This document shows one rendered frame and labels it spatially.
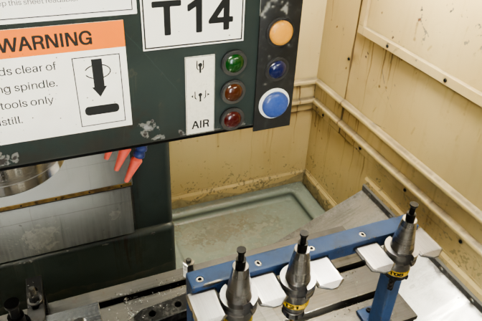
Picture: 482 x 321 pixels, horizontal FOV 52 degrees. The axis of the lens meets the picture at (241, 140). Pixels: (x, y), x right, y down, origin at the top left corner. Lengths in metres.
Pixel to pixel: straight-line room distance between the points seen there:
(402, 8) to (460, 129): 0.37
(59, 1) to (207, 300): 0.57
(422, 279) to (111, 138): 1.17
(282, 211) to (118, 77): 1.60
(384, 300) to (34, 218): 0.87
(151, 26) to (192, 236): 1.49
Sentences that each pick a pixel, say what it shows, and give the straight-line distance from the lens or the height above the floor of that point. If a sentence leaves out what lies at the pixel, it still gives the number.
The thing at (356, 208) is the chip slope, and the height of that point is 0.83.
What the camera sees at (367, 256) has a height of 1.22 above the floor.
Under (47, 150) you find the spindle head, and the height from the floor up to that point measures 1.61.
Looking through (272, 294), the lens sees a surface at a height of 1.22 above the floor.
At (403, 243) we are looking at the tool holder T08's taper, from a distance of 0.97.
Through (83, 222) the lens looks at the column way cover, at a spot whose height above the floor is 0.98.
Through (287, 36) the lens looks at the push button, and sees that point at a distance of 0.50.
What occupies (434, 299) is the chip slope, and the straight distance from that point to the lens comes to 1.50.
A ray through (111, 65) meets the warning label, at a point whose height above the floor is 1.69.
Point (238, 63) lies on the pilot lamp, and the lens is 0.49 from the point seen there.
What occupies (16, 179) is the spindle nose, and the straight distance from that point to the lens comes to 0.67.
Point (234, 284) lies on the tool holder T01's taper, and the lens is 0.82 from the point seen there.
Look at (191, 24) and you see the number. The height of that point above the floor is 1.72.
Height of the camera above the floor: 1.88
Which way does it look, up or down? 32 degrees down
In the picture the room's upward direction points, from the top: 3 degrees clockwise
